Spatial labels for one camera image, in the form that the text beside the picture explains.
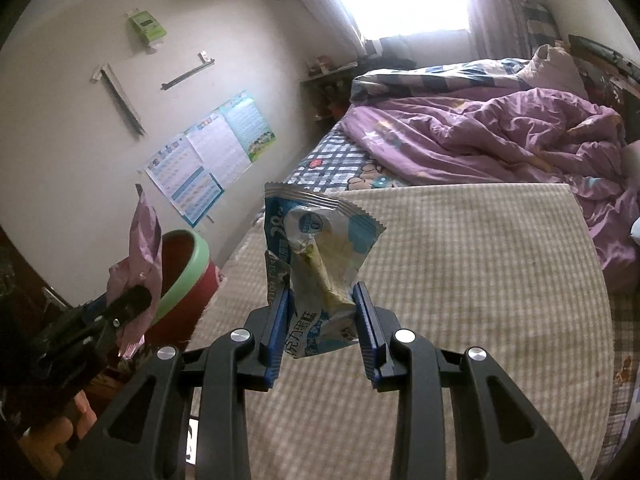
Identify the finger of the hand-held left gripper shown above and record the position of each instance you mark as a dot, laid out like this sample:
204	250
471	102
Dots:
130	305
95	306

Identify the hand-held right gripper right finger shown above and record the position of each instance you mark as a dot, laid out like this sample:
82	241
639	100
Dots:
367	342

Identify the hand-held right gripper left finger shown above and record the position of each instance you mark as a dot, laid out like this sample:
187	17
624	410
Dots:
277	342

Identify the red bucket with green rim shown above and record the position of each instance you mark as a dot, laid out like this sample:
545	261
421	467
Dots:
185	280

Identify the pink snack wrapper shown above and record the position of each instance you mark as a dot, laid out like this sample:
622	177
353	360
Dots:
145	240

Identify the blue white snack wrapper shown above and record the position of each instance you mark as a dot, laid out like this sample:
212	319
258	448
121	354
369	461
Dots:
320	240

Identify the blue plaid bed sheet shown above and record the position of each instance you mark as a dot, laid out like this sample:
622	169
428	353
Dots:
330	155

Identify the black hanging strip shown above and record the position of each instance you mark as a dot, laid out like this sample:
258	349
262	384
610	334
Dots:
122	102

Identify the purple quilt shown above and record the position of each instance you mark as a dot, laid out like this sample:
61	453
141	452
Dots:
500	135

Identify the dark wooden shelf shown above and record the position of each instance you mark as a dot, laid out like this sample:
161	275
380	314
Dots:
327	90

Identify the blue patterned quilt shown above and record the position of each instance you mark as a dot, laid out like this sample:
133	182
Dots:
425	77

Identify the beige pillow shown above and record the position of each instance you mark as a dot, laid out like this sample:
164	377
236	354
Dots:
555	70

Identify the pink curtain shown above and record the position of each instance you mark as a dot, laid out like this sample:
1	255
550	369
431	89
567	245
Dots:
495	10
335	5

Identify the dark wooden headboard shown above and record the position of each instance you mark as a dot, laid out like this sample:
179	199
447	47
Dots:
600	75

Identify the plaid chair cushion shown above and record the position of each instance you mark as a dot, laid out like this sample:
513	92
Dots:
540	25

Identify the blue chart wall poster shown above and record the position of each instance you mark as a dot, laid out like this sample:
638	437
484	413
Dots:
185	180

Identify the white chart wall poster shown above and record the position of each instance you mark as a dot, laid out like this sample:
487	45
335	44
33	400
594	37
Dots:
220	147

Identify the green chart wall poster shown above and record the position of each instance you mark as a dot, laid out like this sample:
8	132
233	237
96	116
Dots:
250	125

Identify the dark wall rail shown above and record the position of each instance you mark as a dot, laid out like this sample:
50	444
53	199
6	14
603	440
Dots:
187	72

